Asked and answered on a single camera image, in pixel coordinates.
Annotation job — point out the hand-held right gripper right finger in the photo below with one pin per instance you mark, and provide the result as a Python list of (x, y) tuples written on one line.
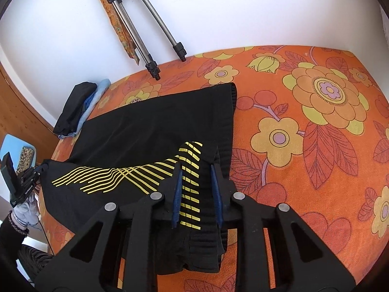
[(216, 194)]

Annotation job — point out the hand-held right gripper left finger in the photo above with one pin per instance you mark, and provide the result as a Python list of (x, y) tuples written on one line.
[(177, 194)]

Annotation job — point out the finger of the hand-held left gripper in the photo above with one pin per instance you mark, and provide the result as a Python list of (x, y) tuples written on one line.
[(38, 172)]

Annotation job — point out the black pants with yellow stripes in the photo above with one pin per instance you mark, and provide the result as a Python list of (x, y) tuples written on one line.
[(136, 133)]

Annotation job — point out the person's left forearm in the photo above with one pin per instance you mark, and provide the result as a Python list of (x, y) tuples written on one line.
[(10, 231)]

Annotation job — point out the folded light blue pants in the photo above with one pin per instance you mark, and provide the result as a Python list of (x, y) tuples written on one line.
[(97, 94)]

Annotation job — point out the person's left hand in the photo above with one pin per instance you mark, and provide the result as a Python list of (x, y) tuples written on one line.
[(29, 211)]

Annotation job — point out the leopard print pouch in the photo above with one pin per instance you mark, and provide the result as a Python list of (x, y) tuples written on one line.
[(25, 159)]

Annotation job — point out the light blue chair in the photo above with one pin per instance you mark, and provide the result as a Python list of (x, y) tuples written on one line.
[(12, 144)]

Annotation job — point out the wooden door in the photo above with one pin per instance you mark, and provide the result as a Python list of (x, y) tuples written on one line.
[(21, 109)]

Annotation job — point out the folded black garment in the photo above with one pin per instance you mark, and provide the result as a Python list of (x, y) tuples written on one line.
[(74, 103)]

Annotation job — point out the dark textured shoe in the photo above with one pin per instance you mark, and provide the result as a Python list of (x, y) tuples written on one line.
[(35, 263)]

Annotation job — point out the orange floral bedspread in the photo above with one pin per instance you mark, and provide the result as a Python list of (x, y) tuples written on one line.
[(304, 219)]

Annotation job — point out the orange patterned hanging cloth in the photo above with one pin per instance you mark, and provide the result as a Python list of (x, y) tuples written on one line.
[(121, 33)]

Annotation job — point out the metal tripod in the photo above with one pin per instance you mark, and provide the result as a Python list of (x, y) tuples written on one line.
[(127, 21)]

